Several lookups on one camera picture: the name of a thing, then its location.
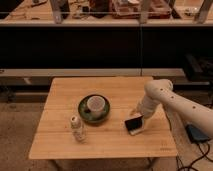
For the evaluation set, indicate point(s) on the black and white eraser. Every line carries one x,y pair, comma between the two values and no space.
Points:
134,125

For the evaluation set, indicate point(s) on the long workbench shelf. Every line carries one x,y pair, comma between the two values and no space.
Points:
106,13

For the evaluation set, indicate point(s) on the small clear plastic bottle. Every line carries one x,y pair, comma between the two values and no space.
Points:
77,128

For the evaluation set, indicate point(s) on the dark green saucer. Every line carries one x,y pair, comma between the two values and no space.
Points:
86,114

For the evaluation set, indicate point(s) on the wooden table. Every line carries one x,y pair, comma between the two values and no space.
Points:
54,140

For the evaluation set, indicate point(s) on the white ceramic cup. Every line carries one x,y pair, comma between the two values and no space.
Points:
96,105

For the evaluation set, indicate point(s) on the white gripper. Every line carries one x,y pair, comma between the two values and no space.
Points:
146,107

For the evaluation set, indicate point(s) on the blue power adapter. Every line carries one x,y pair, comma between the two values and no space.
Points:
195,135

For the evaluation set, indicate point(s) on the black box on right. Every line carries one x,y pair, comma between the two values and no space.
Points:
198,68

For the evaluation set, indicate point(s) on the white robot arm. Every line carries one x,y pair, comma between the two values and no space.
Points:
161,92

